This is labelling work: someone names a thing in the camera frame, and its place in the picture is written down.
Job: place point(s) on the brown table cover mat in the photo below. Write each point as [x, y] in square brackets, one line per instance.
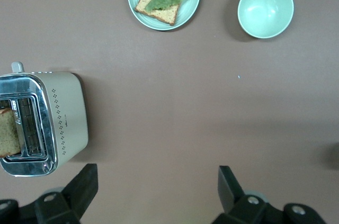
[169, 102]

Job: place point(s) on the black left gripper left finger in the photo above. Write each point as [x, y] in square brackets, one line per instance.
[66, 205]

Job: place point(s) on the beige chrome toaster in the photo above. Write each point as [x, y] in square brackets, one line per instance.
[69, 118]

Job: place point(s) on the pale green plate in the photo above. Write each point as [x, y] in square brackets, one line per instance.
[189, 4]

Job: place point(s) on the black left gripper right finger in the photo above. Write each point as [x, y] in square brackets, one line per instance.
[243, 208]

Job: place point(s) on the brown toast slice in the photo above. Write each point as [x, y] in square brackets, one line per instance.
[9, 134]

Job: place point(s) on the pale green bowl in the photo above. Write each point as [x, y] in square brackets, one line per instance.
[265, 9]

